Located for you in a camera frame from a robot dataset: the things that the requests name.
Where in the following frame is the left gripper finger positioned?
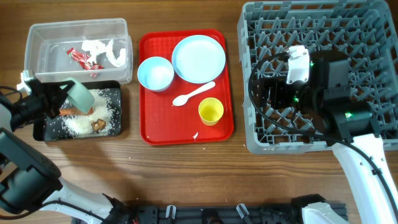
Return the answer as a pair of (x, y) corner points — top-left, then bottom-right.
(39, 80), (75, 100)
(46, 98), (66, 118)

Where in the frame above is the orange carrot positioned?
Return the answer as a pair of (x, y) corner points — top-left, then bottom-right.
(60, 108), (94, 116)

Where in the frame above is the teal green bowl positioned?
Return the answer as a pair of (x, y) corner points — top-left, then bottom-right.
(63, 78), (95, 114)

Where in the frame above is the red snack wrapper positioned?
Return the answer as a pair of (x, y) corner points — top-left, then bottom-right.
(67, 47), (104, 70)

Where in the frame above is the white rice pile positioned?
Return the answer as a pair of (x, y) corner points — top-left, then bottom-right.
(46, 88), (121, 138)

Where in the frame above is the brown food scrap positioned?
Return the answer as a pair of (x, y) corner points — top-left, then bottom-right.
(91, 119), (106, 132)

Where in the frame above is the yellow plastic cup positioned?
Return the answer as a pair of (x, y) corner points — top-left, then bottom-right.
(198, 98), (224, 126)

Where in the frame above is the light blue bowl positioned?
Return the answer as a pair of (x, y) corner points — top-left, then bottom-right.
(137, 57), (175, 92)

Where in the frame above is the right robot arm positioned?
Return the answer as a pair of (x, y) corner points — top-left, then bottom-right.
(248, 46), (397, 223)

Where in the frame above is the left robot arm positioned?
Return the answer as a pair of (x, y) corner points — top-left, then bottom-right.
(1, 78), (134, 223)

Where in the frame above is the grey dishwasher rack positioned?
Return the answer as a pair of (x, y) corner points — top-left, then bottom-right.
(237, 1), (397, 154)

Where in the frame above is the black plastic tray bin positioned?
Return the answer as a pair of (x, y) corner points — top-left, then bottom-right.
(32, 80), (123, 142)

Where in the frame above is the clear plastic bin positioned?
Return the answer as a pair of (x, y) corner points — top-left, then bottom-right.
(24, 18), (133, 84)

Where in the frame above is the light blue plate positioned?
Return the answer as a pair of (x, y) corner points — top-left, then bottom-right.
(172, 35), (226, 84)

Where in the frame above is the red serving tray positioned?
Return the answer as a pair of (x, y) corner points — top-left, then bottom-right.
(139, 29), (234, 146)

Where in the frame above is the white plastic spoon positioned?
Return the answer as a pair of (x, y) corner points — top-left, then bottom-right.
(172, 81), (216, 106)

